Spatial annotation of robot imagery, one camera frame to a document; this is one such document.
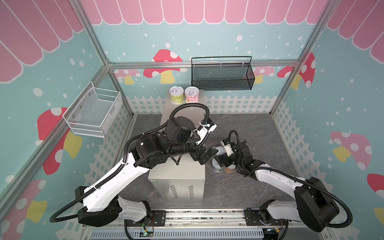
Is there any pink label can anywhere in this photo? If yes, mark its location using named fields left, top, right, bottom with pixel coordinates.
left=185, top=87, right=200, bottom=103

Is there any green label can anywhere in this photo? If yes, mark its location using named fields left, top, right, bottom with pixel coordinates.
left=169, top=87, right=185, bottom=105

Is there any yellow label can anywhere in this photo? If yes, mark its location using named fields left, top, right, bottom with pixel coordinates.
left=213, top=146, right=227, bottom=161

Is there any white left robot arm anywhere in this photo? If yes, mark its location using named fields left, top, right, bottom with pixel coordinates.
left=49, top=103, right=217, bottom=227

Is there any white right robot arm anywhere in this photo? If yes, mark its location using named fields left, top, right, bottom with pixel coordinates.
left=217, top=130, right=353, bottom=232

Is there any grey metal cabinet counter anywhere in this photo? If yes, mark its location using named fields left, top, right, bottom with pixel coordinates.
left=148, top=93, right=206, bottom=202

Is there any grey label can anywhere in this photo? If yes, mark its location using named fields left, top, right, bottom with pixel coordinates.
left=212, top=159, right=224, bottom=173

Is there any brown label can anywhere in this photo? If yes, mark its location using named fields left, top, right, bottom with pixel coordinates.
left=224, top=164, right=236, bottom=173

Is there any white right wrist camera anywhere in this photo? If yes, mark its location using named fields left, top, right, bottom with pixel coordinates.
left=221, top=139, right=234, bottom=157

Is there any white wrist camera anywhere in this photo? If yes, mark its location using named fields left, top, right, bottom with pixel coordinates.
left=195, top=118, right=217, bottom=145
left=221, top=139, right=234, bottom=157

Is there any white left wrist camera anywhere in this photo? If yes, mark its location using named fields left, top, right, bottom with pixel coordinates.
left=195, top=118, right=217, bottom=145

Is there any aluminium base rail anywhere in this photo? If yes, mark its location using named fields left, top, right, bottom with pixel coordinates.
left=77, top=208, right=336, bottom=240

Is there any black mesh wall basket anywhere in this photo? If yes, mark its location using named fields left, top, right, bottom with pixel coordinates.
left=191, top=56, right=256, bottom=91

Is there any white wire wall basket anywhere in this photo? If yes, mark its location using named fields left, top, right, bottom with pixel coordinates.
left=63, top=82, right=123, bottom=138

